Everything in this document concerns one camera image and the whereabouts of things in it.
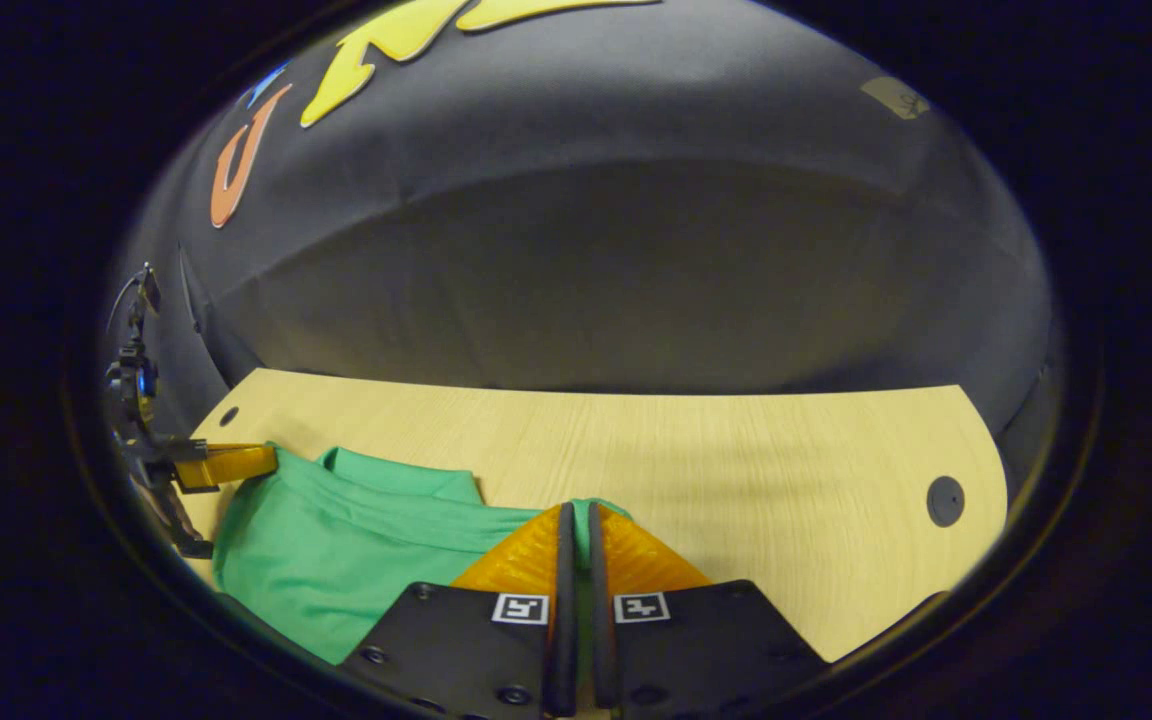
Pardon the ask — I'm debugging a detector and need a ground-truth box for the black backdrop cloth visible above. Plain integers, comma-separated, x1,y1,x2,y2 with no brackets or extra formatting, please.
101,0,1062,491

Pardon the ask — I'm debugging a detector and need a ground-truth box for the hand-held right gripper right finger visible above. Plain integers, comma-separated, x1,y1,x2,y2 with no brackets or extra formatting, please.
588,503,829,720

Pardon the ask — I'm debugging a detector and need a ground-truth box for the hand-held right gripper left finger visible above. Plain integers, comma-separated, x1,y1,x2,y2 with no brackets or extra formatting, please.
336,503,577,720

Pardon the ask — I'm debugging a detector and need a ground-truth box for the green T-shirt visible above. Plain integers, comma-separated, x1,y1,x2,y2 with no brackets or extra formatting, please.
213,445,632,666

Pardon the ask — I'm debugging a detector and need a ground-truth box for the beige tape patch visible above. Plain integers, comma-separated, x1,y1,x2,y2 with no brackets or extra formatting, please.
861,77,931,121

